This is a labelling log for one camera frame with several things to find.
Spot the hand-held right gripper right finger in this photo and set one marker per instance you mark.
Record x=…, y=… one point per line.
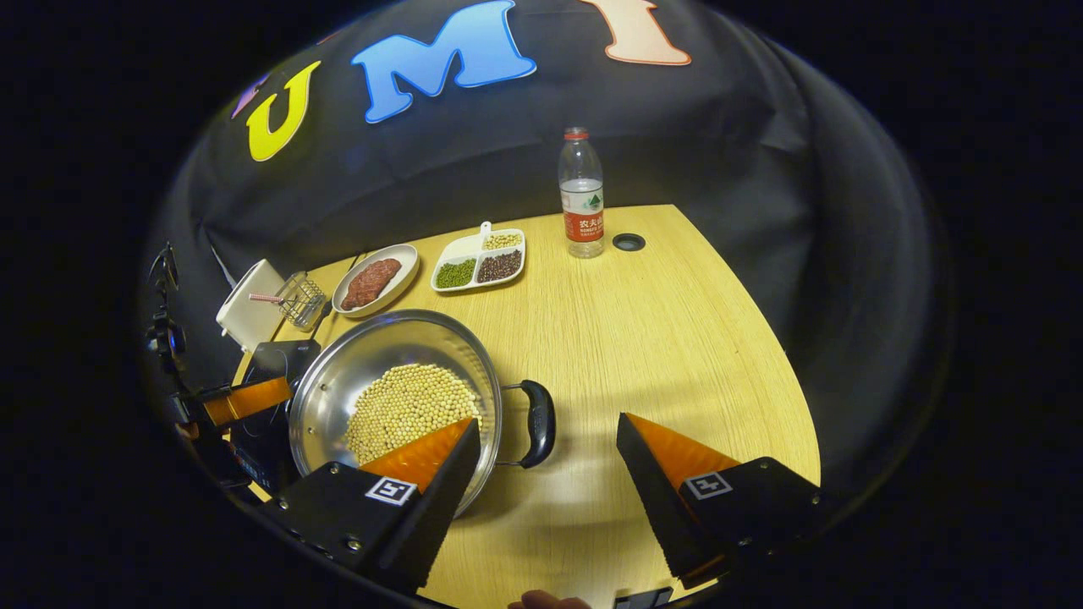
x=660, y=499

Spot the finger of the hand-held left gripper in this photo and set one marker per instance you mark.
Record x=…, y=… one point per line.
x=250, y=399

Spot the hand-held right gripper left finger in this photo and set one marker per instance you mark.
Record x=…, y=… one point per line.
x=440, y=507

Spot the black induction cooktop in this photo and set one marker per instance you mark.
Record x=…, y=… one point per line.
x=271, y=359

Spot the stainless steel pot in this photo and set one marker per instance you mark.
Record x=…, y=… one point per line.
x=338, y=389

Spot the large soybean pile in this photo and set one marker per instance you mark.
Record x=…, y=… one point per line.
x=406, y=406

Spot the white toaster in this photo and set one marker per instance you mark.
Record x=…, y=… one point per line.
x=250, y=313

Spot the pink striped stick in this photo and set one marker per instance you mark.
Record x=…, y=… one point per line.
x=264, y=298

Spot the red meat slice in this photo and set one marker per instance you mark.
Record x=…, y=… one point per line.
x=357, y=294
x=382, y=272

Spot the white round plate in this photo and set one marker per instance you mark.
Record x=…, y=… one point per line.
x=406, y=262

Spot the green mung bean pile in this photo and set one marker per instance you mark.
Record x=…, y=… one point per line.
x=455, y=273

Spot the dark red bean pile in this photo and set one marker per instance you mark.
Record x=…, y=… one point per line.
x=499, y=266

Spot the black table grommet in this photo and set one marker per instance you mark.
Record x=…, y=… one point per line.
x=629, y=242

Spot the white divided dish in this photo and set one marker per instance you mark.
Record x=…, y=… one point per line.
x=465, y=249

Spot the small soybean pile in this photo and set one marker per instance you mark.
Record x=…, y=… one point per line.
x=503, y=241

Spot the clear plastic water bottle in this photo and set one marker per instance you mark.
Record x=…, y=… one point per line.
x=581, y=203

